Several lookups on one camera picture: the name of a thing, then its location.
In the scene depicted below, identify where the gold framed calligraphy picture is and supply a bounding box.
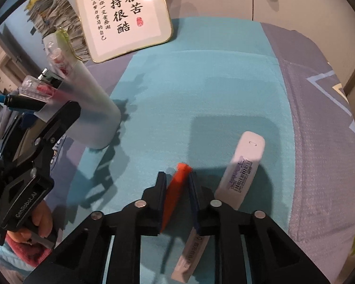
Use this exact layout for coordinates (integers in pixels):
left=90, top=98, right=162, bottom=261
left=74, top=0, right=173, bottom=63

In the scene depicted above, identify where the translucent white plastic cup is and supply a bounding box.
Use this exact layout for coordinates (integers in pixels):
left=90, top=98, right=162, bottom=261
left=43, top=32, right=122, bottom=150

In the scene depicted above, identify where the person's left forearm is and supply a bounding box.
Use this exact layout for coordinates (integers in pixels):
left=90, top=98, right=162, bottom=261
left=4, top=231, right=54, bottom=268

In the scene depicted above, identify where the tall stack of papers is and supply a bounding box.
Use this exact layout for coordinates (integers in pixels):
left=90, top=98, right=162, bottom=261
left=25, top=0, right=91, bottom=62

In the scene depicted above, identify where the white eraser in sleeve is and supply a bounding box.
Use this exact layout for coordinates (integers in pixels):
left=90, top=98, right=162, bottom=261
left=171, top=228, right=202, bottom=283

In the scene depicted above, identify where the black marker pen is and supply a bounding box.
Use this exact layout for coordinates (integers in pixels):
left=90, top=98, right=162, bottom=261
left=0, top=93, right=48, bottom=113

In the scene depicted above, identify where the person's left hand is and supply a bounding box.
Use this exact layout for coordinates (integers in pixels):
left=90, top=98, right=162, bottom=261
left=6, top=200, right=58, bottom=244

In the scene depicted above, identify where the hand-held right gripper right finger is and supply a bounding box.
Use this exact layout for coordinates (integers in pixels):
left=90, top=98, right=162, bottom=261
left=188, top=172, right=330, bottom=284

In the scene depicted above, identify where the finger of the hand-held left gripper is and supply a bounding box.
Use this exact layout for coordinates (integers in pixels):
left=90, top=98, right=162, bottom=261
left=32, top=101, right=82, bottom=166
left=0, top=109, right=48, bottom=160

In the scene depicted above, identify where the orange pen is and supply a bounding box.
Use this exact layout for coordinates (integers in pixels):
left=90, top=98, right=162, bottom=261
left=160, top=163, right=193, bottom=232

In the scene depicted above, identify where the clear plastic pen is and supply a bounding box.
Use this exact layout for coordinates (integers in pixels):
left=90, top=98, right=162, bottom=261
left=18, top=75, right=66, bottom=101

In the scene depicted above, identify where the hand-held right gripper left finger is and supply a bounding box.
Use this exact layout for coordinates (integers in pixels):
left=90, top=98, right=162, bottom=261
left=24, top=171, right=168, bottom=284

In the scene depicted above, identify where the white correction tape dispenser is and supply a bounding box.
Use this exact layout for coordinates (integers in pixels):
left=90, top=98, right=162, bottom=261
left=214, top=131, right=266, bottom=210

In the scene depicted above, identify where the clear pen with red print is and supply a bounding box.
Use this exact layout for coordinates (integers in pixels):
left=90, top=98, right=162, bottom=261
left=47, top=47, right=73, bottom=75

